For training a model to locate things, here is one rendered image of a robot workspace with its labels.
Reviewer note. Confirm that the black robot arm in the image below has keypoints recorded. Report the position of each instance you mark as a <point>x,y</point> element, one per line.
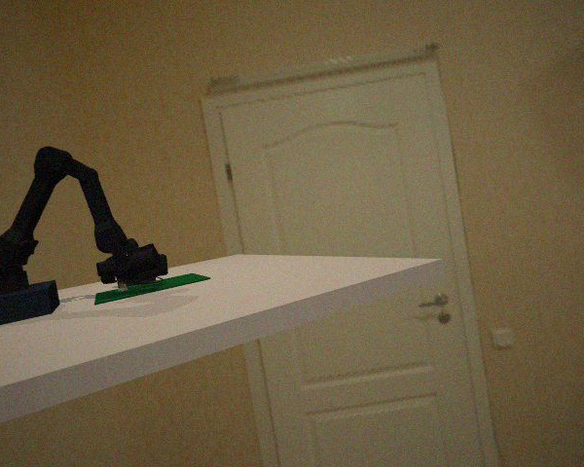
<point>18,243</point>

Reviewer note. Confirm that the green circuit board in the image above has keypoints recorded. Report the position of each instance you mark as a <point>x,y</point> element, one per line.
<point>140,289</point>

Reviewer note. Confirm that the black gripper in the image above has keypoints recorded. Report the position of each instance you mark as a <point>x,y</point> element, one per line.
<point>162,270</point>

